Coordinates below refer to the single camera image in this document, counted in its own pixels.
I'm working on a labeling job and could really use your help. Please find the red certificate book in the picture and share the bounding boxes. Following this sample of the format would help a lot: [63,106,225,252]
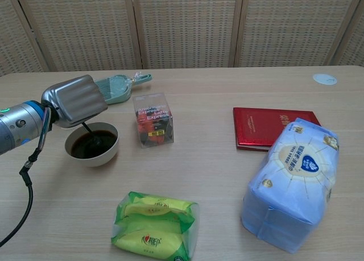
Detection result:
[233,107,322,152]

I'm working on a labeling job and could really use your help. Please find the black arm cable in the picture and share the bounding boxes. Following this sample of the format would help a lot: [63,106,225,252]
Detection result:
[0,106,54,247]

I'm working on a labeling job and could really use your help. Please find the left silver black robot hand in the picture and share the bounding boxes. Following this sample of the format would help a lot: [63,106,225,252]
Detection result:
[41,74,108,129]

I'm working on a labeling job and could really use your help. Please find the clear coffee capsule box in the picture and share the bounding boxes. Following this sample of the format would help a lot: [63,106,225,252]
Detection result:
[132,92,175,150]

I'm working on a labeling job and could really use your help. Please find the blue tissue paper pack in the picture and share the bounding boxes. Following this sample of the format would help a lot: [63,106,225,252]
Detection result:
[241,117,340,255]

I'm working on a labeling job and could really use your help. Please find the green yellow tissue pack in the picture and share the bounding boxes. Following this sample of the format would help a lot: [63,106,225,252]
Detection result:
[110,190,200,261]

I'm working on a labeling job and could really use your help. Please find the green dustpan brush set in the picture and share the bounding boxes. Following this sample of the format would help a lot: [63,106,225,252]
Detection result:
[94,71,154,106]

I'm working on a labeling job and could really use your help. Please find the black plastic spoon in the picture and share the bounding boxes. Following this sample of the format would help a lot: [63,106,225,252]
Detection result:
[81,123,106,147]

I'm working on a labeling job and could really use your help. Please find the woven wooden folding screen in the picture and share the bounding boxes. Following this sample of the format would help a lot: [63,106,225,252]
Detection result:
[0,0,364,77]

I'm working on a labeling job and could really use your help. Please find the white bowl with dark liquid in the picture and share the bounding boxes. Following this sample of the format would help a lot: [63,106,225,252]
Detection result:
[64,121,120,168]

